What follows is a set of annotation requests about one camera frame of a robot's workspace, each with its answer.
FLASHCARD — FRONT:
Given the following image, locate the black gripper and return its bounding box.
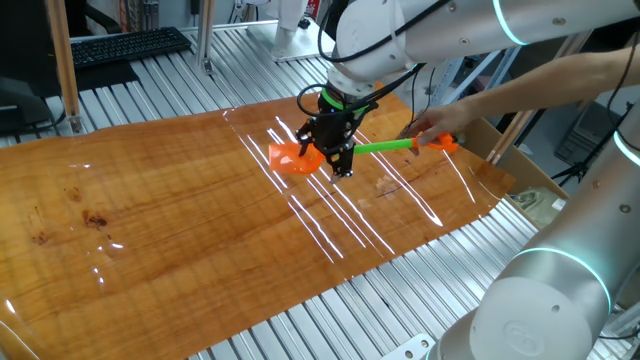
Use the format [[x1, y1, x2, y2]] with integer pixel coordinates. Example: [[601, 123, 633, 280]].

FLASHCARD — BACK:
[[294, 95, 370, 180]]

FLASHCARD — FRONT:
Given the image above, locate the orange green toy shovel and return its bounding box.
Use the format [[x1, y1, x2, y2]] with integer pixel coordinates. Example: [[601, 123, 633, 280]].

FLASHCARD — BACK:
[[267, 131, 460, 177]]

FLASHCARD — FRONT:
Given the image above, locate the person's bare forearm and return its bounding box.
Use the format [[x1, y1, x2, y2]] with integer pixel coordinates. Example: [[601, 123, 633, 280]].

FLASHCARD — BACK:
[[462, 44, 640, 120]]

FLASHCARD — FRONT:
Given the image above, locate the person's bare hand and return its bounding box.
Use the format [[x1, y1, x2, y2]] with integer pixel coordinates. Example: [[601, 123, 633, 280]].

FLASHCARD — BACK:
[[401, 101, 475, 147]]

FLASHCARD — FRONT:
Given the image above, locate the white stand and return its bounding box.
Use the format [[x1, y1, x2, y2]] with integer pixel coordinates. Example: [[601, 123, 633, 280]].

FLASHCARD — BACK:
[[276, 0, 310, 34]]

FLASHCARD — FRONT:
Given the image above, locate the glossy wood-grain mat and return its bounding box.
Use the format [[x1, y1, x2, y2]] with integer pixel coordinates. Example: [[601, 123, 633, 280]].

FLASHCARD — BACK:
[[0, 82, 517, 360]]

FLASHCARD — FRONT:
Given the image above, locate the brown cardboard box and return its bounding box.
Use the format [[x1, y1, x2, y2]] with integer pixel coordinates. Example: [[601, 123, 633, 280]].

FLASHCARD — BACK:
[[449, 115, 574, 232]]

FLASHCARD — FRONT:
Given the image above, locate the white mounting plate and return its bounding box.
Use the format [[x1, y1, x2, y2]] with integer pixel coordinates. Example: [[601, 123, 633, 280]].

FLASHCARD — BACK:
[[379, 332, 437, 360]]

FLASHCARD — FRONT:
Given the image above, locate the olive green cloth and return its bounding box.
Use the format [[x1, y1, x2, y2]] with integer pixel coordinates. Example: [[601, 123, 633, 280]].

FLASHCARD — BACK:
[[511, 186, 567, 226]]

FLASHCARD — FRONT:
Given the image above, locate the black computer keyboard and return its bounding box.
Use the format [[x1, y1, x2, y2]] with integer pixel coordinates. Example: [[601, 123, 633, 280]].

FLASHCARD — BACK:
[[69, 26, 193, 70]]

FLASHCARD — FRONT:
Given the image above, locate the black desk pad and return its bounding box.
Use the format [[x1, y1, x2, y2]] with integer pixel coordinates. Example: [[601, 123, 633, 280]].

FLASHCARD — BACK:
[[29, 59, 141, 99]]

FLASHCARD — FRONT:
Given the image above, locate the black tripod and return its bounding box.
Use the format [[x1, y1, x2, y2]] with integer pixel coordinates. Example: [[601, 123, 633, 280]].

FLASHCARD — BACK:
[[550, 97, 640, 192]]

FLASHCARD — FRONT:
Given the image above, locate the grey plastic crate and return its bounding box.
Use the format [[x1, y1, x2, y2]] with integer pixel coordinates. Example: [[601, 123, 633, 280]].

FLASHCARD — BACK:
[[553, 99, 627, 167]]

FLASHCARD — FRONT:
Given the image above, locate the black monitor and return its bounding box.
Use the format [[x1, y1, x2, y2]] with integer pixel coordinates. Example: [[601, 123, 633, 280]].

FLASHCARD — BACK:
[[0, 0, 76, 136]]

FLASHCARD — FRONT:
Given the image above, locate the black gripper cable bundle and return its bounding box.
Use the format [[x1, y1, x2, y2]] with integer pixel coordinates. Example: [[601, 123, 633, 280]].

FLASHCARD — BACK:
[[296, 62, 427, 119]]

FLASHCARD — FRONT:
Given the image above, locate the white metal base plate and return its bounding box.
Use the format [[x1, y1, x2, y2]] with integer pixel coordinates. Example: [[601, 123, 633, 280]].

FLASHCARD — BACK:
[[245, 18, 336, 64]]

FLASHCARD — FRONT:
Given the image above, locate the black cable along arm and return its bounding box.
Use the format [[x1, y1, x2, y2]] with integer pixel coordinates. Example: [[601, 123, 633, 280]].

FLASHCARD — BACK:
[[317, 0, 452, 64]]

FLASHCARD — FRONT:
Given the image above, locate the blue-grey metal shelf frame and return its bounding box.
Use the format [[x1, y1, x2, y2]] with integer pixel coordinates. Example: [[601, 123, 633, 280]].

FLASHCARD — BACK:
[[422, 45, 524, 109]]

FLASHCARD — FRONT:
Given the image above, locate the aluminium frame post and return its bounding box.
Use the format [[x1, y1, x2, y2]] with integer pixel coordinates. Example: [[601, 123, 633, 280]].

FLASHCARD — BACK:
[[193, 0, 218, 76]]

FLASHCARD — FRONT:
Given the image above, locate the slanted wood-coloured frame beam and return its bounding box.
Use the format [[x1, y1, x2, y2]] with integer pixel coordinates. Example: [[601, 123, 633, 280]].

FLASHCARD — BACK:
[[485, 32, 592, 167]]

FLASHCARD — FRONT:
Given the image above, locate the wood-coloured frame post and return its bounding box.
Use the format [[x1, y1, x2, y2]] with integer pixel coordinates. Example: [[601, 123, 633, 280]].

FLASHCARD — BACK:
[[45, 0, 84, 135]]

